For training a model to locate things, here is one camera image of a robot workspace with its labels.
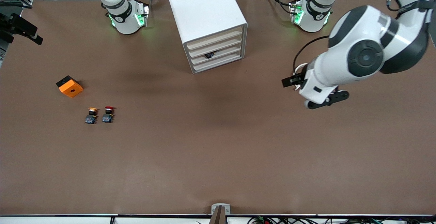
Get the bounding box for white plastic tray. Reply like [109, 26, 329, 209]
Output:
[187, 35, 244, 57]

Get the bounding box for red-capped push button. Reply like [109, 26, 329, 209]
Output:
[102, 106, 115, 123]

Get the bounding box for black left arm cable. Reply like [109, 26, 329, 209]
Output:
[293, 36, 330, 78]

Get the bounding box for white curved plastic ring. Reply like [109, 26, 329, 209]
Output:
[294, 63, 308, 91]

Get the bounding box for black base cable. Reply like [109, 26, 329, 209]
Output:
[263, 0, 294, 15]

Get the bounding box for front camera mount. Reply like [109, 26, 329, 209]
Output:
[208, 204, 231, 224]

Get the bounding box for orange square box with hole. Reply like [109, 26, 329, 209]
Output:
[56, 75, 84, 98]

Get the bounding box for yellow-capped push button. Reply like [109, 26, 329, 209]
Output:
[84, 107, 99, 125]

